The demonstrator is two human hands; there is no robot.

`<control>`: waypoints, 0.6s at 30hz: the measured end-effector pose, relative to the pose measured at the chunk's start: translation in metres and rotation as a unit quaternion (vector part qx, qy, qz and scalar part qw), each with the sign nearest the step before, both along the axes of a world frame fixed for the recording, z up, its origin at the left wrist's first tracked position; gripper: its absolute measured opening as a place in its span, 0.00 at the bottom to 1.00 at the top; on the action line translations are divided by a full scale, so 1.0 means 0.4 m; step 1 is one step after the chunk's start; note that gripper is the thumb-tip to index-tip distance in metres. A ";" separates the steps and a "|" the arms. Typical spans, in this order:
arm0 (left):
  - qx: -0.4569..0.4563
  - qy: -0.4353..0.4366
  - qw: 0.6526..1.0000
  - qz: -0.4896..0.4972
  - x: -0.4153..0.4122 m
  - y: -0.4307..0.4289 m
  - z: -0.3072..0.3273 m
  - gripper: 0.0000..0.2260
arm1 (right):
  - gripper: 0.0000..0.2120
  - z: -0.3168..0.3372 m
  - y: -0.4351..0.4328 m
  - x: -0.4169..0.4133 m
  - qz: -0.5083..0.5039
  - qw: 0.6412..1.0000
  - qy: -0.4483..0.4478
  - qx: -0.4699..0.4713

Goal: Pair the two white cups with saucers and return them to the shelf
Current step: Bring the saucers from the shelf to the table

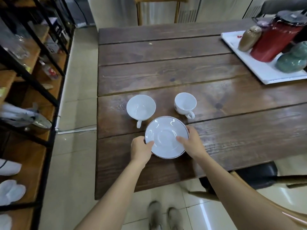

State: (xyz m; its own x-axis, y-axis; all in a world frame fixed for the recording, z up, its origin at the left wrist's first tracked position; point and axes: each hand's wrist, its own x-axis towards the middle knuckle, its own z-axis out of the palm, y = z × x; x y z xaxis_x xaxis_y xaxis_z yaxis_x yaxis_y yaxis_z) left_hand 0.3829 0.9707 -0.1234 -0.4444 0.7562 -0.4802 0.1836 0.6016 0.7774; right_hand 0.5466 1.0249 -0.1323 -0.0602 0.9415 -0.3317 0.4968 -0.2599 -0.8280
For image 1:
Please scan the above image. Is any person's left hand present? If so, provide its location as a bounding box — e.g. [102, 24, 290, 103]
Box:
[130, 136, 154, 163]

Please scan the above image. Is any person's right hand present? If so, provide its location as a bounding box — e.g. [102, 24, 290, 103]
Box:
[176, 125, 207, 159]

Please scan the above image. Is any white saucer with dark rim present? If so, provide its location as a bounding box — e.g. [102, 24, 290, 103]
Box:
[145, 116, 189, 159]

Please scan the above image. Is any person's left forearm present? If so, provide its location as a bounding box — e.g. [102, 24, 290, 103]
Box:
[75, 158, 150, 230]

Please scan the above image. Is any person's right forearm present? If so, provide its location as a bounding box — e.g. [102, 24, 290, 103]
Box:
[195, 152, 307, 230]

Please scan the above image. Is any wide white teacup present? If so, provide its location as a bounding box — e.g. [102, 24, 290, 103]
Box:
[126, 95, 156, 129]

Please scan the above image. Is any small white teacup with print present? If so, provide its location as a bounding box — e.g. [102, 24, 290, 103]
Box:
[174, 92, 197, 120]

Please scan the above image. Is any person's left shoe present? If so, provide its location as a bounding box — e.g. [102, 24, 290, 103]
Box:
[148, 201, 163, 230]

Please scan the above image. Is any person's shoe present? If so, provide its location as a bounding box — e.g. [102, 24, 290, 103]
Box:
[148, 201, 163, 230]
[167, 207, 184, 230]

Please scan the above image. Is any person's right shoe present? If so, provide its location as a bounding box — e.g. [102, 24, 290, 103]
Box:
[167, 207, 184, 230]

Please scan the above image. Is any wooden chair with black seat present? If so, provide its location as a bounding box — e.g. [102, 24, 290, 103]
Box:
[188, 161, 307, 228]

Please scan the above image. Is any white rectangular tray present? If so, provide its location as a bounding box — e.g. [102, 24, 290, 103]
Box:
[221, 31, 307, 85]

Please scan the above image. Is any brown ceramic jar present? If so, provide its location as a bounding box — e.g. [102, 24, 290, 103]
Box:
[238, 26, 262, 52]

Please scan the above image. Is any black metal wooden shelf rack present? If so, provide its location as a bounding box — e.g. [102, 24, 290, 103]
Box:
[0, 0, 76, 230]

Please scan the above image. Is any wooden chair with metal legs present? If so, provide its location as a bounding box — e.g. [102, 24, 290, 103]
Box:
[134, 0, 190, 26]

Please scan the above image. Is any red thermos with black lid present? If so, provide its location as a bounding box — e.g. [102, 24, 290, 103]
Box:
[250, 11, 307, 63]

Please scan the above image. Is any green ceramic jar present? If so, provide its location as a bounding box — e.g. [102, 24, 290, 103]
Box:
[275, 42, 307, 73]

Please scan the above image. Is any white slipper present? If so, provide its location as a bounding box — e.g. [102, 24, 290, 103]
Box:
[0, 180, 26, 206]
[0, 214, 12, 230]
[0, 158, 22, 176]

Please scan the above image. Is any clear glass pitcher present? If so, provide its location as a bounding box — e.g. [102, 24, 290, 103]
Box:
[0, 17, 30, 60]

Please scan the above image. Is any dark grey chair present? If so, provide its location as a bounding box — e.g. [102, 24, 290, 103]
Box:
[260, 0, 307, 17]

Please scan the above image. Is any white cable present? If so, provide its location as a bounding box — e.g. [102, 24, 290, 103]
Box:
[56, 115, 97, 135]

